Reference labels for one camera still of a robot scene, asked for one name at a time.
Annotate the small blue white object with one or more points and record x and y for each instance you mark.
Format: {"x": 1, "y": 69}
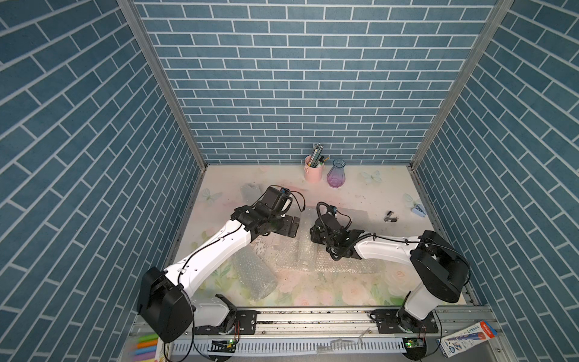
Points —
{"x": 419, "y": 210}

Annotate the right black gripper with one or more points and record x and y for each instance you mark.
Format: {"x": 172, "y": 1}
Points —
{"x": 315, "y": 234}

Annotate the pink pen cup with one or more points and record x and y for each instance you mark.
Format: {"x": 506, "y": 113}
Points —
{"x": 313, "y": 174}

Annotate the small black metal clip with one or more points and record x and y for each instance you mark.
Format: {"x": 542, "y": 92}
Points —
{"x": 390, "y": 217}

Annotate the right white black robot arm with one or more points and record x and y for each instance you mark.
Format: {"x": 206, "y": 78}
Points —
{"x": 443, "y": 271}

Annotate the purple vase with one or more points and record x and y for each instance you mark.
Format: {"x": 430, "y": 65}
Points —
{"x": 336, "y": 177}

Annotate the white slotted cable duct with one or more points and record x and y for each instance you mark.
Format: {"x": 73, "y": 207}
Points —
{"x": 265, "y": 347}

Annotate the bubble vase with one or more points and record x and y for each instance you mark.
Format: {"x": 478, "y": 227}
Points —
{"x": 251, "y": 193}
{"x": 254, "y": 274}
{"x": 307, "y": 251}

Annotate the white red blue box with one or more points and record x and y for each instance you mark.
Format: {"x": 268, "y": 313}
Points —
{"x": 466, "y": 339}

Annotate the pens in cup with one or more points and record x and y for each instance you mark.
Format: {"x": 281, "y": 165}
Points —
{"x": 316, "y": 158}

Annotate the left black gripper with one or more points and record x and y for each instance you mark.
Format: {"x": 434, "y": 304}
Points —
{"x": 285, "y": 228}

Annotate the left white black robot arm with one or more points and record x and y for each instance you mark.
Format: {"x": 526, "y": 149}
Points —
{"x": 166, "y": 297}

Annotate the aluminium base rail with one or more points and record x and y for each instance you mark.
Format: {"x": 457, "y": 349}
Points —
{"x": 335, "y": 323}

